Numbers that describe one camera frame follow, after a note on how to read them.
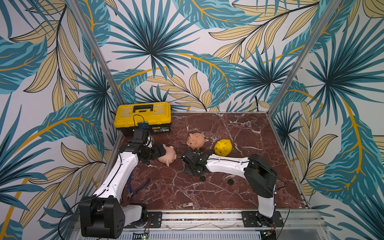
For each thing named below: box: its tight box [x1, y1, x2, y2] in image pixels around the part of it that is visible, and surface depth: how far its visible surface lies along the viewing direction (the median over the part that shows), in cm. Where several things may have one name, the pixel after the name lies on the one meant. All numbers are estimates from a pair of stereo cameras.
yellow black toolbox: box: [114, 102, 172, 136], surface depth 97 cm
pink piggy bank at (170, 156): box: [157, 144, 177, 167], surface depth 89 cm
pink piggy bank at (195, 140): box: [187, 132, 205, 149], surface depth 95 cm
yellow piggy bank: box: [214, 139, 233, 157], surface depth 92 cm
